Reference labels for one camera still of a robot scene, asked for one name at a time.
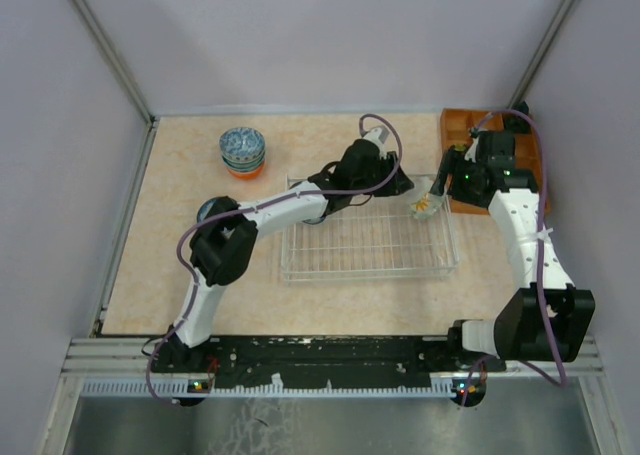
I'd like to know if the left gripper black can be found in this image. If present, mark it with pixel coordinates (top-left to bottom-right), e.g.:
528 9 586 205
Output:
352 152 415 198

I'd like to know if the yellow floral bowl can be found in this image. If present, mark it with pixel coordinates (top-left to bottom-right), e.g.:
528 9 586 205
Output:
408 176 446 219

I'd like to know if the white wire dish rack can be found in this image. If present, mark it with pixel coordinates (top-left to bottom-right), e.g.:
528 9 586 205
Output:
281 174 459 282

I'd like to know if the blue white patterned bowl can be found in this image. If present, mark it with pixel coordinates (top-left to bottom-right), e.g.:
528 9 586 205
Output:
303 216 326 225

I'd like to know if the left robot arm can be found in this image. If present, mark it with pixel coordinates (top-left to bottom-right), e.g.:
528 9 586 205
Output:
152 132 414 372

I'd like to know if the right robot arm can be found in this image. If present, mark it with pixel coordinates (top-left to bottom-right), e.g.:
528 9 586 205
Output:
426 129 595 371

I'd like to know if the wooden compartment tray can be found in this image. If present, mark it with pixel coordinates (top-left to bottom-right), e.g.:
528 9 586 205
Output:
440 108 543 215

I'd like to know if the black object tray corner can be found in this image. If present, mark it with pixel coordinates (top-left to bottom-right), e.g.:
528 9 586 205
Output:
502 100 531 134

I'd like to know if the orange bottom stacked bowl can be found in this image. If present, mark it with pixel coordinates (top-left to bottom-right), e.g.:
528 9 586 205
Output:
226 164 265 180

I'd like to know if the top blue stacked bowl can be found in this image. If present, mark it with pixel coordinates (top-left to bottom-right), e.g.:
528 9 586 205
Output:
219 127 266 162

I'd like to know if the blue white bowl on table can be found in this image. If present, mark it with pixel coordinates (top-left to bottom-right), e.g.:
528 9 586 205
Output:
196 197 219 223

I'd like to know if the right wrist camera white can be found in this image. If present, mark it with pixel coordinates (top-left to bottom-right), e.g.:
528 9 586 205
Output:
464 133 482 163

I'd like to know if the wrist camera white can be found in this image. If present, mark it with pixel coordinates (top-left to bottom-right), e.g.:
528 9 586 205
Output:
362 125 389 151
464 133 482 163

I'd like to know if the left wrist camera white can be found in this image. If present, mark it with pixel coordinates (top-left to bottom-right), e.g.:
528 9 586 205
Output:
362 125 389 151

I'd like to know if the white cable duct strip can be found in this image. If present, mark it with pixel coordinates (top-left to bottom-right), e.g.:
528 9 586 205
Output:
82 378 481 397

